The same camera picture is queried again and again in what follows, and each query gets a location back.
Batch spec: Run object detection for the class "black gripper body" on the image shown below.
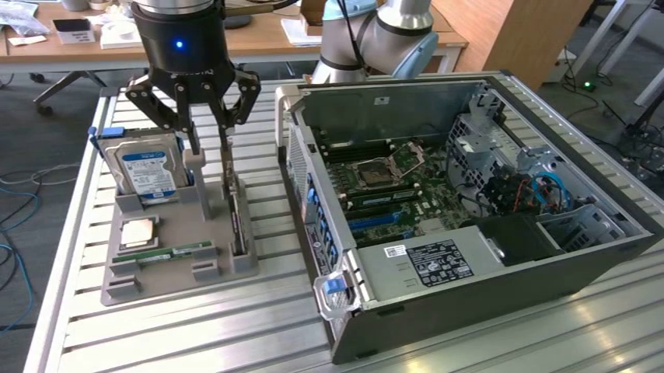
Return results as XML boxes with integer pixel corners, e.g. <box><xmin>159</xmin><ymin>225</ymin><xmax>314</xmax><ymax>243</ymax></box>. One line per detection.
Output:
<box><xmin>128</xmin><ymin>2</ymin><xmax>235</xmax><ymax>106</ymax></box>

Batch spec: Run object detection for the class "graphics card with metal bracket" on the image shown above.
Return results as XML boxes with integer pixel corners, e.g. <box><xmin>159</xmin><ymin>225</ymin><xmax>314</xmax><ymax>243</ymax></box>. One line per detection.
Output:
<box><xmin>218</xmin><ymin>134</ymin><xmax>248</xmax><ymax>257</ymax></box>

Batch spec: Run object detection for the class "white box with round hole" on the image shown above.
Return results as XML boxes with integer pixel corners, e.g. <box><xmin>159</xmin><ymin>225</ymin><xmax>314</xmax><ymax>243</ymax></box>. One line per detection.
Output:
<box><xmin>99</xmin><ymin>21</ymin><xmax>144</xmax><ymax>50</ymax></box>

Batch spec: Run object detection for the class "light wood office desk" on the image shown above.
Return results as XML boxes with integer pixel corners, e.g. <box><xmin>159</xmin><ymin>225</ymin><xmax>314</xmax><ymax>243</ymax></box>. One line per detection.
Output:
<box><xmin>183</xmin><ymin>0</ymin><xmax>468</xmax><ymax>85</ymax></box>
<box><xmin>0</xmin><ymin>3</ymin><xmax>188</xmax><ymax>113</ymax></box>

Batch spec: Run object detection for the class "hard disk in blue caddy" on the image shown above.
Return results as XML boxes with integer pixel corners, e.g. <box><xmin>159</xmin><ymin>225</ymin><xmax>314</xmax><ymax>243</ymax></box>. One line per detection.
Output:
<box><xmin>88</xmin><ymin>119</ymin><xmax>188</xmax><ymax>206</ymax></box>

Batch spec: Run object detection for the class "stack of white papers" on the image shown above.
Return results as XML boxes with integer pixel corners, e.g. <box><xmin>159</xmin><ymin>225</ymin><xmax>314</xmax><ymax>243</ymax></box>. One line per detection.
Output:
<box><xmin>279</xmin><ymin>17</ymin><xmax>326</xmax><ymax>48</ymax></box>

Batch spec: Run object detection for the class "white box with black top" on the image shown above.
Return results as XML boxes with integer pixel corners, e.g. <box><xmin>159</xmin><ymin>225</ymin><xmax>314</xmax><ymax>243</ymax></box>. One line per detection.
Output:
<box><xmin>51</xmin><ymin>18</ymin><xmax>98</xmax><ymax>44</ymax></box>

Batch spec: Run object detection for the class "brown cardboard box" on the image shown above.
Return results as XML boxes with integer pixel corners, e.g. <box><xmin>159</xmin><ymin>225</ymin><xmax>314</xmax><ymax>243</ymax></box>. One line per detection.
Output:
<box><xmin>299</xmin><ymin>0</ymin><xmax>327</xmax><ymax>28</ymax></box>

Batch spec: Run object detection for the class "white paper tag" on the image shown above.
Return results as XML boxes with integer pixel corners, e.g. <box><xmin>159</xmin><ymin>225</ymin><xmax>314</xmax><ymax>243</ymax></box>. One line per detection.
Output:
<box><xmin>7</xmin><ymin>35</ymin><xmax>48</xmax><ymax>47</ymax></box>

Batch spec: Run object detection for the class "CPU socket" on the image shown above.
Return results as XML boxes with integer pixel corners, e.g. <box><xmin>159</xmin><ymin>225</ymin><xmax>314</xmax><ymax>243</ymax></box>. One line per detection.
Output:
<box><xmin>355</xmin><ymin>157</ymin><xmax>398</xmax><ymax>191</ymax></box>

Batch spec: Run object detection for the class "clear plastic bag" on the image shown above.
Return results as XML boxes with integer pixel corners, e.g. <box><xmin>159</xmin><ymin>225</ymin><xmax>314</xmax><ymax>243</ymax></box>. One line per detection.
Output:
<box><xmin>0</xmin><ymin>0</ymin><xmax>51</xmax><ymax>38</ymax></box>

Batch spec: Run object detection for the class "silver CPU chip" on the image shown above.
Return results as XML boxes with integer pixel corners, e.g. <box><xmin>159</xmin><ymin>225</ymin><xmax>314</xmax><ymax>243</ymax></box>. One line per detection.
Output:
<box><xmin>119</xmin><ymin>221</ymin><xmax>156</xmax><ymax>249</ymax></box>

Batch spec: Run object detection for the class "grey plastic parts rack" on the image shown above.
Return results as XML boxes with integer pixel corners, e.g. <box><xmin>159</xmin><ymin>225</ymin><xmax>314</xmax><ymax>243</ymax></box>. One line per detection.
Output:
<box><xmin>100</xmin><ymin>146</ymin><xmax>262</xmax><ymax>308</ymax></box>

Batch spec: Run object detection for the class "metal socket cover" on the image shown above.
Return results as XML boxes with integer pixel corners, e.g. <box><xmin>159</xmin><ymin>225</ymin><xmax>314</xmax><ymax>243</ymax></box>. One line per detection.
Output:
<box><xmin>387</xmin><ymin>140</ymin><xmax>429</xmax><ymax>176</ymax></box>

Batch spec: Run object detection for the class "RAM stick with blue label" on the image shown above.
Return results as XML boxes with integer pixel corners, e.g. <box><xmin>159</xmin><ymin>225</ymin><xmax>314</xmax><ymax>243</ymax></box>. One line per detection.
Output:
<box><xmin>345</xmin><ymin>188</ymin><xmax>421</xmax><ymax>207</ymax></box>

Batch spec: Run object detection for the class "green RAM stick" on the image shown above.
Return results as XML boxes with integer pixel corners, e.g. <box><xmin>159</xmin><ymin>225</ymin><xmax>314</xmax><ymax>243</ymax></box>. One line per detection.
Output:
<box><xmin>112</xmin><ymin>241</ymin><xmax>214</xmax><ymax>264</ymax></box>

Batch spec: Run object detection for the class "silver metal drive cage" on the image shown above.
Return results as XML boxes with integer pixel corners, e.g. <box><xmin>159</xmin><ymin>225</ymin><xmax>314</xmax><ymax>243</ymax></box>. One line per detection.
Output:
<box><xmin>444</xmin><ymin>92</ymin><xmax>566</xmax><ymax>195</ymax></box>

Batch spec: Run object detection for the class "blue case latch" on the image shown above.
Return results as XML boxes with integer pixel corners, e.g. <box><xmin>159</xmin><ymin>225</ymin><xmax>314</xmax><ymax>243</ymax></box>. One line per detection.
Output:
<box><xmin>322</xmin><ymin>271</ymin><xmax>346</xmax><ymax>298</ymax></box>

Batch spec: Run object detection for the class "grey power supply unit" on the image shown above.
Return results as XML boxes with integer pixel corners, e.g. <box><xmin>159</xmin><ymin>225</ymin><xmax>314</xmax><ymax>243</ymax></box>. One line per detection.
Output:
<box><xmin>355</xmin><ymin>225</ymin><xmax>508</xmax><ymax>304</ymax></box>

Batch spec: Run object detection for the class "wooden cabinet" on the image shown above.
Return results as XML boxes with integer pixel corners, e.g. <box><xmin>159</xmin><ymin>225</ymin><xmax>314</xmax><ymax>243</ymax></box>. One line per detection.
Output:
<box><xmin>429</xmin><ymin>0</ymin><xmax>596</xmax><ymax>90</ymax></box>

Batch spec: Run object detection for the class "white floor device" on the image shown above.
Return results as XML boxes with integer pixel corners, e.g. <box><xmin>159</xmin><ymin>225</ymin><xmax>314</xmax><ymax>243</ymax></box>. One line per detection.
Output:
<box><xmin>552</xmin><ymin>48</ymin><xmax>577</xmax><ymax>85</ymax></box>

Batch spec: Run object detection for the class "open dark grey PC case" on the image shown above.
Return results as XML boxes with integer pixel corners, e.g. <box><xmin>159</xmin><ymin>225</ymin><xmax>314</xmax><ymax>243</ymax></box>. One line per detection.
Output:
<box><xmin>273</xmin><ymin>75</ymin><xmax>660</xmax><ymax>365</ymax></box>

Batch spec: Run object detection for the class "silver disk bay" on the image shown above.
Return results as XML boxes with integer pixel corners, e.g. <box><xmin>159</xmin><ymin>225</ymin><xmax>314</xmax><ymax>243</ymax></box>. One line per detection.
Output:
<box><xmin>533</xmin><ymin>201</ymin><xmax>629</xmax><ymax>253</ymax></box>

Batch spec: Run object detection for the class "white floor cable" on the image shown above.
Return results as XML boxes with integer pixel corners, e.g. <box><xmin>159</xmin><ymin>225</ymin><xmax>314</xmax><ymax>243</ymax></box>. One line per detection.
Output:
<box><xmin>0</xmin><ymin>161</ymin><xmax>81</xmax><ymax>187</ymax></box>

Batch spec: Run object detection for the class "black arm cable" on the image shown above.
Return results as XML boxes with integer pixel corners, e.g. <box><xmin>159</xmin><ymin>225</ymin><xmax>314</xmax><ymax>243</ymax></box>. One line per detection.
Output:
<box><xmin>337</xmin><ymin>0</ymin><xmax>373</xmax><ymax>75</ymax></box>

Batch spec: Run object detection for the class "blue floor cable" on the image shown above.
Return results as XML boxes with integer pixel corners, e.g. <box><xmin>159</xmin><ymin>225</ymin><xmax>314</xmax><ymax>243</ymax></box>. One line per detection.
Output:
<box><xmin>0</xmin><ymin>186</ymin><xmax>40</xmax><ymax>335</ymax></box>

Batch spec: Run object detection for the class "red wire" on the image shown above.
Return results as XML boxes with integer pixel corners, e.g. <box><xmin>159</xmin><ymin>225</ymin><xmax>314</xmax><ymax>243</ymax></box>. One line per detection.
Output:
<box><xmin>512</xmin><ymin>176</ymin><xmax>526</xmax><ymax>213</ymax></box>

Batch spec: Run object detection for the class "light blue wire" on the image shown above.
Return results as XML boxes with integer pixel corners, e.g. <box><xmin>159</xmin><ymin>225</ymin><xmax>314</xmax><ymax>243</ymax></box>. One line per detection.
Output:
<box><xmin>532</xmin><ymin>170</ymin><xmax>572</xmax><ymax>213</ymax></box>

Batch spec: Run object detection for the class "white table frame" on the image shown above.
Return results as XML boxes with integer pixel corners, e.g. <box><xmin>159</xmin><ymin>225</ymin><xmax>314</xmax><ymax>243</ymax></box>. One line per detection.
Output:
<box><xmin>568</xmin><ymin>0</ymin><xmax>664</xmax><ymax>78</ymax></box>

